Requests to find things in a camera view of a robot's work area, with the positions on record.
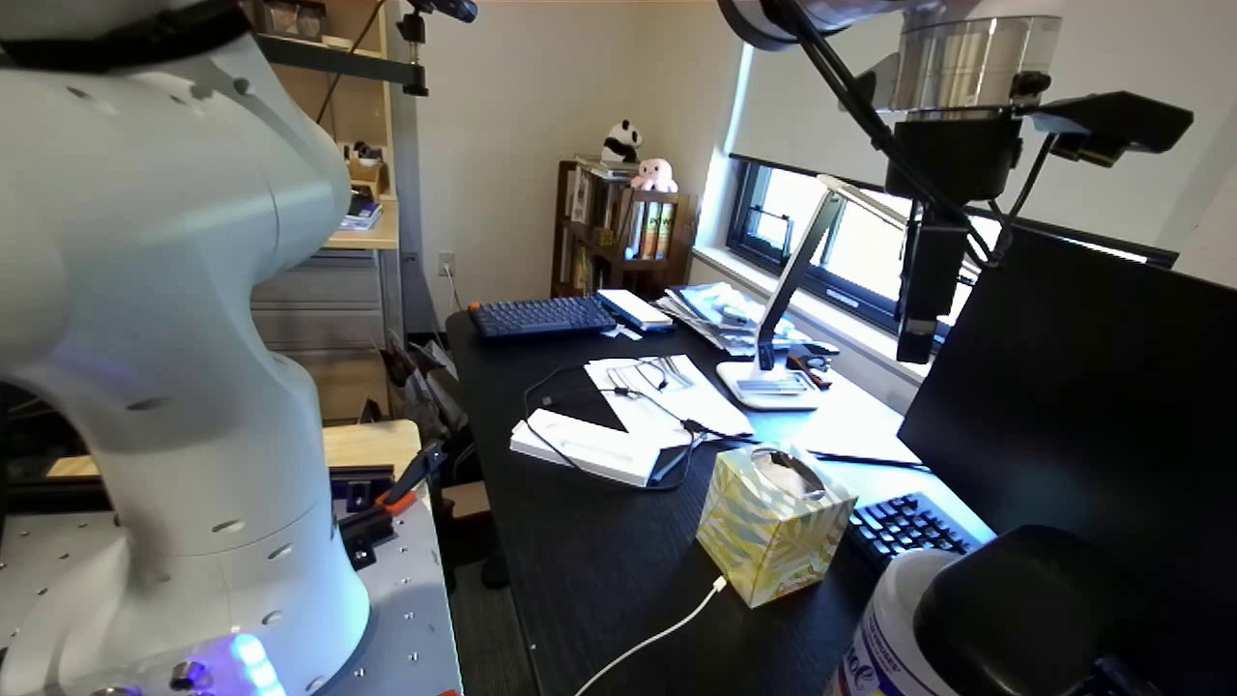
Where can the blue keyboard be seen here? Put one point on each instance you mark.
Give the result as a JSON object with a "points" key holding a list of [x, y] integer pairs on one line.
{"points": [[542, 313]]}

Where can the white wall outlet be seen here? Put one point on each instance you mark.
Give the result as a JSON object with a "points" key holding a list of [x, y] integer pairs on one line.
{"points": [[444, 264]]}

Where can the stack of books and papers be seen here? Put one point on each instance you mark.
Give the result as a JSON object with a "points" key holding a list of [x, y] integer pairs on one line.
{"points": [[720, 313]]}

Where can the light wooden shelf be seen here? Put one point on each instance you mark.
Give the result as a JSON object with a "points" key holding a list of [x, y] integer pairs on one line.
{"points": [[353, 195]]}

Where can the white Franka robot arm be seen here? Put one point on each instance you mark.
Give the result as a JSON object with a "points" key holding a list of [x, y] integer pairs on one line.
{"points": [[156, 387]]}

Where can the black computer monitor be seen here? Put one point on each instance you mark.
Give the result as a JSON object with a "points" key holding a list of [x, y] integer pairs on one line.
{"points": [[1094, 413]]}

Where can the black and red tools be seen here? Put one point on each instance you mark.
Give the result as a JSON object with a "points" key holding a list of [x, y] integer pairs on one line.
{"points": [[386, 505]]}

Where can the panda plush toy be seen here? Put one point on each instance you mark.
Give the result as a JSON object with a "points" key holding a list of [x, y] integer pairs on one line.
{"points": [[620, 143]]}

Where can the white folded booklet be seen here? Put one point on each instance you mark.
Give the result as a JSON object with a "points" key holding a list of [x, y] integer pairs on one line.
{"points": [[585, 447]]}

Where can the yellow patterned tissue box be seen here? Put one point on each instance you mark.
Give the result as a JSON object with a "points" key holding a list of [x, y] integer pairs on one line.
{"points": [[774, 527]]}

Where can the black window frame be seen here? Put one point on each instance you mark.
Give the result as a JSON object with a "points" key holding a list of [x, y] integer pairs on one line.
{"points": [[852, 276]]}

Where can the papers stack on desk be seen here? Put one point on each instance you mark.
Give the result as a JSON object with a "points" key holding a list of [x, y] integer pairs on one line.
{"points": [[556, 447]]}

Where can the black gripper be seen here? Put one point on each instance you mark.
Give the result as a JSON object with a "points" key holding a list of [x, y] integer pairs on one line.
{"points": [[951, 155]]}

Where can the disinfecting wipes canister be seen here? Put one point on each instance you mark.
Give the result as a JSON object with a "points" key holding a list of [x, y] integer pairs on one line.
{"points": [[1005, 619]]}

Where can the cream roller blind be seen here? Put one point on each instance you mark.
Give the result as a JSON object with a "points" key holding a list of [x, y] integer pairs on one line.
{"points": [[1132, 205]]}

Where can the dark wooden bookshelf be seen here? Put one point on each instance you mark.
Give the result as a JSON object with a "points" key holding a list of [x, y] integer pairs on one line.
{"points": [[620, 236]]}

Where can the black pen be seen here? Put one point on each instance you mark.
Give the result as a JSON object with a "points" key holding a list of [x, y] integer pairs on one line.
{"points": [[863, 459]]}

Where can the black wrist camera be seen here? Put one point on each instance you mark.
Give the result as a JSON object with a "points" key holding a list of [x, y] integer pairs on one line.
{"points": [[1105, 120]]}

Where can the grey camera stand pole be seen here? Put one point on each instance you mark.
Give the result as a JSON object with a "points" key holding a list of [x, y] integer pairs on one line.
{"points": [[410, 195]]}

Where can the white desk lamp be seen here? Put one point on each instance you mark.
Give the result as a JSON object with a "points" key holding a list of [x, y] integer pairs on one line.
{"points": [[796, 271]]}

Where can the white perforated mounting table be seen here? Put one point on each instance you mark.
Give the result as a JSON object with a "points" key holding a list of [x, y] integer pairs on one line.
{"points": [[401, 619]]}

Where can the pink plush toy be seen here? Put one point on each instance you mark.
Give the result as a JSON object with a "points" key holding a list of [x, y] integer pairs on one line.
{"points": [[658, 177]]}

